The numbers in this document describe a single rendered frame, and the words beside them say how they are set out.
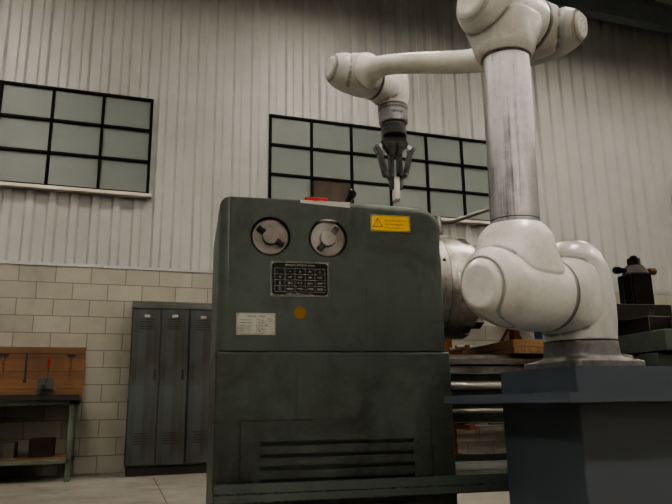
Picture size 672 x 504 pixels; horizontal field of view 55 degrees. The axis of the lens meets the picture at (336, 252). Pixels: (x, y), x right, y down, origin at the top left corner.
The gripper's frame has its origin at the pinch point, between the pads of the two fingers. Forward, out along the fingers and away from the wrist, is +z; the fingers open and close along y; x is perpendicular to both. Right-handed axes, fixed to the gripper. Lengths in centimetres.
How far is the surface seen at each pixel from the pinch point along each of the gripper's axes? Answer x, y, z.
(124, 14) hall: 655, -161, -458
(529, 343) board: -6, 36, 45
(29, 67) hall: 645, -271, -362
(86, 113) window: 648, -199, -307
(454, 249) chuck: -0.9, 16.9, 17.7
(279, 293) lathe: -14, -36, 34
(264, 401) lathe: -14, -40, 60
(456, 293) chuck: -3.2, 15.8, 31.1
